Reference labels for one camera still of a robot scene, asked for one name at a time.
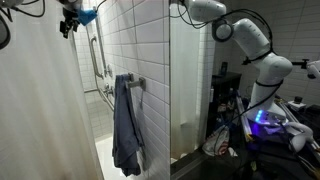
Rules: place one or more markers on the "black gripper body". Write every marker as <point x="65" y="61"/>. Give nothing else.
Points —
<point x="70" y="16"/>

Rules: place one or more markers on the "white shower curtain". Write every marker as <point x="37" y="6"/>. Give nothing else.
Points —
<point x="40" y="100"/>

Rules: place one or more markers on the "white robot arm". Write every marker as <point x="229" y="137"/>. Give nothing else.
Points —
<point x="266" y="66"/>

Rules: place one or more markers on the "tall chrome slide bar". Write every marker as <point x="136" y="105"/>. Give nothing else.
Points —
<point x="101" y="46"/>

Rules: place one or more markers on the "short chrome grab bar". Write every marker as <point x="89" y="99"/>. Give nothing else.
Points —
<point x="94" y="60"/>

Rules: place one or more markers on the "round chrome lever valve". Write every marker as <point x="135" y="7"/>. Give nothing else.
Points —
<point x="108" y="71"/>

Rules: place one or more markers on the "chrome valve with red mark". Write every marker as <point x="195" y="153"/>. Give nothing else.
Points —
<point x="109" y="90"/>

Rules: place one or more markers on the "L-shaped chrome grab bar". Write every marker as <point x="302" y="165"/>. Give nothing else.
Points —
<point x="106" y="100"/>

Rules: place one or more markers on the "metal towel bar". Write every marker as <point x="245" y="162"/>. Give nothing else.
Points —
<point x="136" y="83"/>

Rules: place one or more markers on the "blue towel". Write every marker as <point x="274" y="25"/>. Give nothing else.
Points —
<point x="125" y="133"/>

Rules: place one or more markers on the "small dark upright device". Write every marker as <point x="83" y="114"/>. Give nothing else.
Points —
<point x="224" y="68"/>

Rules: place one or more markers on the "white red plastic bag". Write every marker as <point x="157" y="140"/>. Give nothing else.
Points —
<point x="216" y="143"/>

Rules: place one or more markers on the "white curved tube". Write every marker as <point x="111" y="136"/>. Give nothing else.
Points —
<point x="301" y="133"/>

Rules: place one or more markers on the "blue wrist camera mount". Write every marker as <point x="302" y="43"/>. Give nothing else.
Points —
<point x="87" y="16"/>

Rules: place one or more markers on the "wall mirror panel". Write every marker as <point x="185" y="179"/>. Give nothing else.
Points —
<point x="200" y="83"/>

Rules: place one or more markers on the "aluminium frame robot table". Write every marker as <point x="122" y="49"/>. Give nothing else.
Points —
<point x="243" y="116"/>

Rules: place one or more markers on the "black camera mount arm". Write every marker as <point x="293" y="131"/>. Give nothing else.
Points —
<point x="300" y="63"/>

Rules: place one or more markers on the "white external camera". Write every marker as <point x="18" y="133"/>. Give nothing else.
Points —
<point x="314" y="70"/>

